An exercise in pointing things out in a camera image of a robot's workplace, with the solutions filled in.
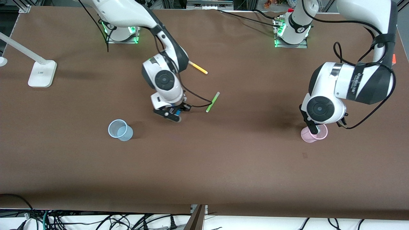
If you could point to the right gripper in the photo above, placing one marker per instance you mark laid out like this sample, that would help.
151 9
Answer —
184 107

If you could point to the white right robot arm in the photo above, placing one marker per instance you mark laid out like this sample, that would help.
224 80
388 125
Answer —
127 12

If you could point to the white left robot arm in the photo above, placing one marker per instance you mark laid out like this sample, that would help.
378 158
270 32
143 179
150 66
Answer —
345 83

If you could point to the pink plastic cup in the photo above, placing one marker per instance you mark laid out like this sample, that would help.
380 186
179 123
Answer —
306 136

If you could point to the green marker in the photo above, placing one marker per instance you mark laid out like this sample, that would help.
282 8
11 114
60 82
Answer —
212 102

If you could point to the yellow marker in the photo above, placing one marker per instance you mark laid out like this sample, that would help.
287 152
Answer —
198 67

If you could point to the blue plastic cup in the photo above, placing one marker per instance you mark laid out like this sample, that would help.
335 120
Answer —
126 135

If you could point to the multicolour puzzle cube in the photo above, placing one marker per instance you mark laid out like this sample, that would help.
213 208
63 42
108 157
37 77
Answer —
394 59

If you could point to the grey metal device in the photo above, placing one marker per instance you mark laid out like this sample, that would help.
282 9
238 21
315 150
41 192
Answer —
209 3

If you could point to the black power plug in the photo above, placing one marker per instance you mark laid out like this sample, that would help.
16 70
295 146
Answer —
173 223

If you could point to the orange decoration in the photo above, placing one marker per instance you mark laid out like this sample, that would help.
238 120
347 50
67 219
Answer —
268 3

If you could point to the white desk lamp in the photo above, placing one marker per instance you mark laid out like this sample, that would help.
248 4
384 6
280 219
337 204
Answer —
41 75

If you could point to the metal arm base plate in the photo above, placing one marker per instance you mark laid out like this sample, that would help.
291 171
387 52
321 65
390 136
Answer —
110 41
302 45

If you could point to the white metal bracket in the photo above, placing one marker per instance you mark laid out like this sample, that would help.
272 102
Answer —
206 207

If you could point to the brown support post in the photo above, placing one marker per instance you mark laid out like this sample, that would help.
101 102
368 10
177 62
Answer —
195 220

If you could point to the silver aluminium frame post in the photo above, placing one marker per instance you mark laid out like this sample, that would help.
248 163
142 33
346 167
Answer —
25 5

